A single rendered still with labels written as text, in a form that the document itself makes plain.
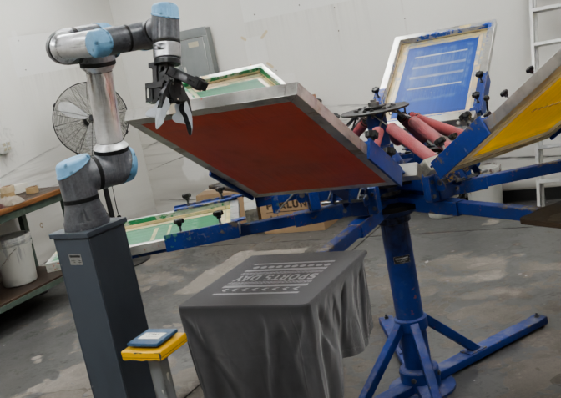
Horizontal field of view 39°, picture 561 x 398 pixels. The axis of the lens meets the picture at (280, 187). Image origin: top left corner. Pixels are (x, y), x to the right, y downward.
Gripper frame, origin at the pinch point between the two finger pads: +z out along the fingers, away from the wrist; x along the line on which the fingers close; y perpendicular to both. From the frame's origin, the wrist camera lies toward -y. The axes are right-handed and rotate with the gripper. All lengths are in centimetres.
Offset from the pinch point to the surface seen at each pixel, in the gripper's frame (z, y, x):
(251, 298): 46, -1, -33
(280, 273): 40, 0, -53
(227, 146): -1.1, 9.9, -41.2
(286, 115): -5.4, -19.9, -25.7
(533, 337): 83, -41, -239
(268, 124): -4.2, -11.5, -29.9
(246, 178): 7, 20, -70
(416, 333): 72, -6, -166
